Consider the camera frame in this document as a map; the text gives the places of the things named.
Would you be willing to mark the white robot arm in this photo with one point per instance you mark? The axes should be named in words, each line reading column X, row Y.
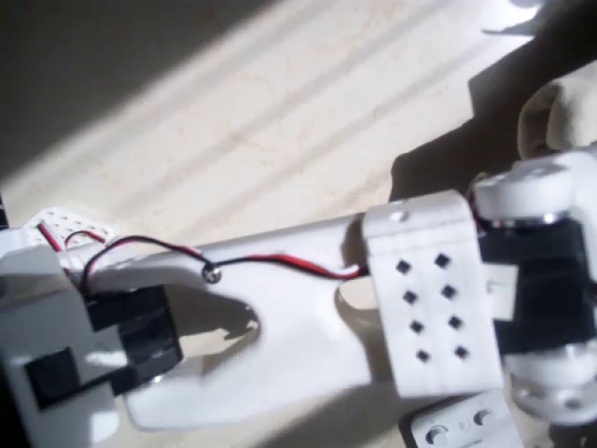
column 303, row 303

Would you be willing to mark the large dark box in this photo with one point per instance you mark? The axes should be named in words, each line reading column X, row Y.
column 494, row 93

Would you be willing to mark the white box with two knobs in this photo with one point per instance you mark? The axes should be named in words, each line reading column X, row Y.
column 462, row 427

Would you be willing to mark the white perforated base plate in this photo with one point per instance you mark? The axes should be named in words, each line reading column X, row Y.
column 79, row 224

